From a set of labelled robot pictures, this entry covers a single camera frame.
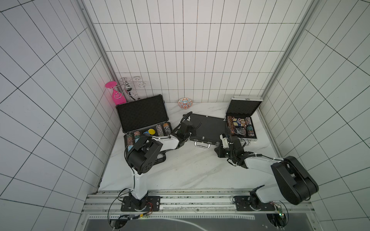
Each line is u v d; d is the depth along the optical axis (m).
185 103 1.18
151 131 0.99
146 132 0.95
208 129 1.00
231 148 0.71
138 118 0.98
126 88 0.93
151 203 0.72
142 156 0.50
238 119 1.07
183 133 0.75
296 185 0.43
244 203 0.72
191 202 0.74
